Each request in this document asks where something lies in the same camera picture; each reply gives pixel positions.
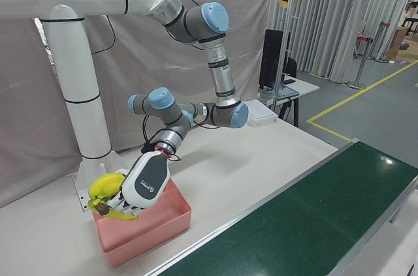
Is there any white plastic box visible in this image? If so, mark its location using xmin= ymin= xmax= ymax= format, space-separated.
xmin=246 ymin=101 xmax=281 ymax=129

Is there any black Huawei monitor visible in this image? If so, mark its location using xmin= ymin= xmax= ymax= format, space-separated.
xmin=259 ymin=29 xmax=291 ymax=91

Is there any white and grey robot hand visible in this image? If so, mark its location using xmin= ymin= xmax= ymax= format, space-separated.
xmin=106 ymin=151 xmax=170 ymax=221

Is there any grey cloth backdrop curtain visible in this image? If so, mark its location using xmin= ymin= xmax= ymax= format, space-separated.
xmin=0 ymin=0 xmax=274 ymax=208

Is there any silver stanchion post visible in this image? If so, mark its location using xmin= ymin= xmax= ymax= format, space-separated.
xmin=347 ymin=21 xmax=367 ymax=90
xmin=374 ymin=21 xmax=391 ymax=63

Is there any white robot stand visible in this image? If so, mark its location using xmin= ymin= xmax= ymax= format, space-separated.
xmin=0 ymin=0 xmax=176 ymax=213

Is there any pink plastic basket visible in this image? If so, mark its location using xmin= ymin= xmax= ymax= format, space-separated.
xmin=90 ymin=177 xmax=193 ymax=269

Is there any cardboard box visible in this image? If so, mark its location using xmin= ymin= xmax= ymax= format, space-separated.
xmin=387 ymin=26 xmax=411 ymax=61

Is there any green conveyor belt with aluminium rails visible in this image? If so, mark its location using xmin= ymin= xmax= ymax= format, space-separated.
xmin=140 ymin=138 xmax=418 ymax=276

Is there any grey pleated partition curtain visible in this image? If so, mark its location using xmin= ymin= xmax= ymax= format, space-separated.
xmin=267 ymin=0 xmax=418 ymax=84

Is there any white desk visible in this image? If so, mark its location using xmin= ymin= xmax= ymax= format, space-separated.
xmin=257 ymin=75 xmax=321 ymax=127

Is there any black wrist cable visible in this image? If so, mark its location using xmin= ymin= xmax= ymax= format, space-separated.
xmin=140 ymin=113 xmax=184 ymax=163

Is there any black cable on stand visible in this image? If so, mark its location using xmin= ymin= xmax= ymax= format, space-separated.
xmin=91 ymin=13 xmax=118 ymax=55

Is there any yellow banana bunch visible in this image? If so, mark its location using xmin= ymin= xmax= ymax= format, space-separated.
xmin=86 ymin=172 xmax=140 ymax=221

